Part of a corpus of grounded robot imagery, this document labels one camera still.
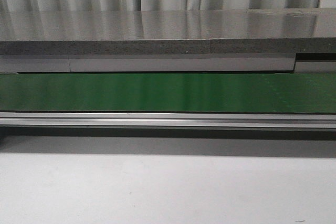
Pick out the grey cabinet front panel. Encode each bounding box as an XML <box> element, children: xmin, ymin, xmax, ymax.
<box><xmin>1</xmin><ymin>53</ymin><xmax>335</xmax><ymax>73</ymax></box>

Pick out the green conveyor belt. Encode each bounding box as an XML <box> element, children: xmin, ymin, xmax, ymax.
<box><xmin>1</xmin><ymin>73</ymin><xmax>335</xmax><ymax>114</ymax></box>

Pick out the grey stone countertop slab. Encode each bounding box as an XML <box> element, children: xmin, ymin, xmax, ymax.
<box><xmin>1</xmin><ymin>8</ymin><xmax>335</xmax><ymax>55</ymax></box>

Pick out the aluminium conveyor frame rail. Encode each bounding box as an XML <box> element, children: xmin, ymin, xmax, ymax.
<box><xmin>1</xmin><ymin>112</ymin><xmax>335</xmax><ymax>131</ymax></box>

